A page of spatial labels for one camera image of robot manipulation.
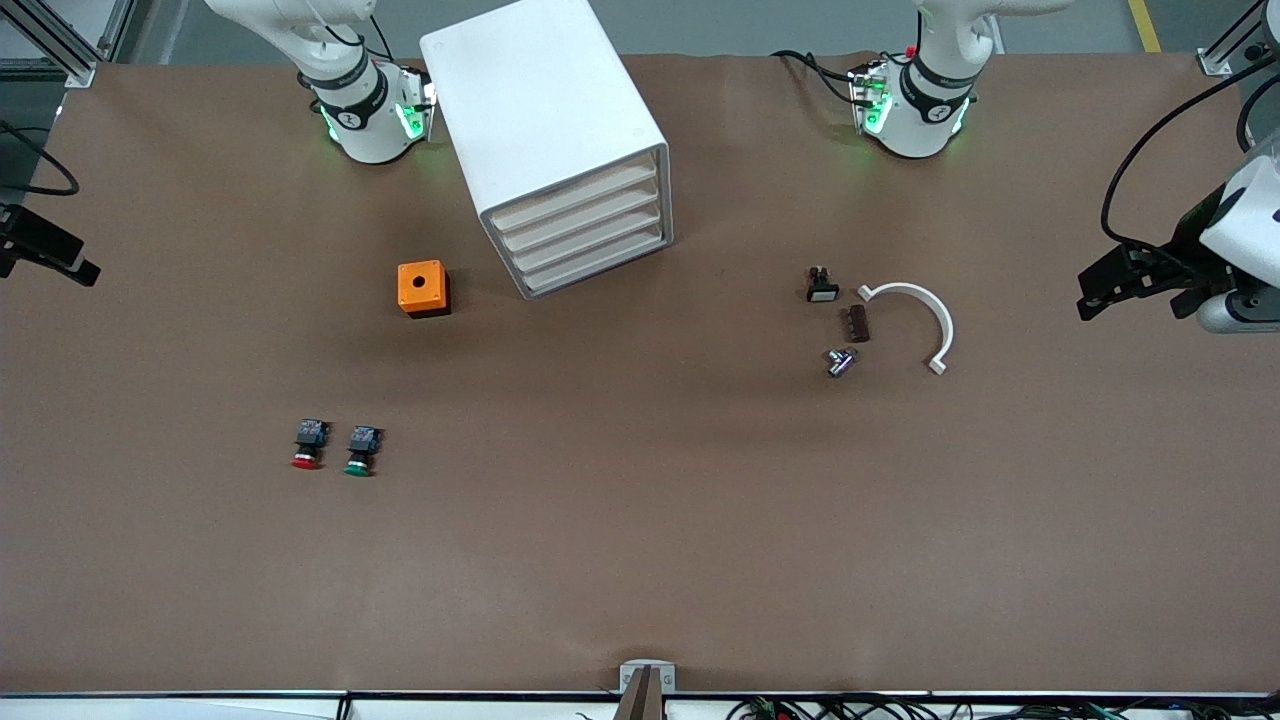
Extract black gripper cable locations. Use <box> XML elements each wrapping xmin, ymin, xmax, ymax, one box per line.
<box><xmin>1100</xmin><ymin>58</ymin><xmax>1280</xmax><ymax>256</ymax></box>
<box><xmin>0</xmin><ymin>120</ymin><xmax>79</xmax><ymax>197</ymax></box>

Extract orange box with hole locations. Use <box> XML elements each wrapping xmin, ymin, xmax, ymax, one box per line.
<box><xmin>397</xmin><ymin>260</ymin><xmax>451</xmax><ymax>319</ymax></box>

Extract tangled black cables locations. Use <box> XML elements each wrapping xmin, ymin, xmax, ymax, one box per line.
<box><xmin>725</xmin><ymin>694</ymin><xmax>1280</xmax><ymax>720</ymax></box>

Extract grey metal bracket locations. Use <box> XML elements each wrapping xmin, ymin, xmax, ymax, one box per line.
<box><xmin>619</xmin><ymin>660</ymin><xmax>677</xmax><ymax>695</ymax></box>

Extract white curved plastic bracket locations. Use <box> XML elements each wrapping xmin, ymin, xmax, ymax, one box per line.
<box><xmin>857</xmin><ymin>282</ymin><xmax>956</xmax><ymax>377</ymax></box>

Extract brown table cover mat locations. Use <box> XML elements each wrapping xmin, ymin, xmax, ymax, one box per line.
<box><xmin>0</xmin><ymin>50</ymin><xmax>1280</xmax><ymax>696</ymax></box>

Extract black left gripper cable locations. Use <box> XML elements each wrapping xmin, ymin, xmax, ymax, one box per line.
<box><xmin>1100</xmin><ymin>58</ymin><xmax>1280</xmax><ymax>256</ymax></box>

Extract brown upright bar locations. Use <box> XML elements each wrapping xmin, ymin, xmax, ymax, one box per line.
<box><xmin>615</xmin><ymin>668</ymin><xmax>666</xmax><ymax>720</ymax></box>

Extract black arm base cable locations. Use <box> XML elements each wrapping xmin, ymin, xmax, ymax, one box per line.
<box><xmin>770</xmin><ymin>48</ymin><xmax>863</xmax><ymax>101</ymax></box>

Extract red mushroom push button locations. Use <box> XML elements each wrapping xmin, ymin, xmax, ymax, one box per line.
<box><xmin>291</xmin><ymin>418</ymin><xmax>329</xmax><ymax>471</ymax></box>

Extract green mushroom push button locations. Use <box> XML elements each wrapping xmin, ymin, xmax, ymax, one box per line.
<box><xmin>343</xmin><ymin>425</ymin><xmax>384</xmax><ymax>478</ymax></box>

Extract aluminium frame profile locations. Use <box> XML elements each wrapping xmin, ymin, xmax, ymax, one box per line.
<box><xmin>0</xmin><ymin>0</ymin><xmax>136</xmax><ymax>89</ymax></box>
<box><xmin>1198</xmin><ymin>0</ymin><xmax>1280</xmax><ymax>77</ymax></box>

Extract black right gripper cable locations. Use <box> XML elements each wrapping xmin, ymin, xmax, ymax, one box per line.
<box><xmin>0</xmin><ymin>120</ymin><xmax>79</xmax><ymax>197</ymax></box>

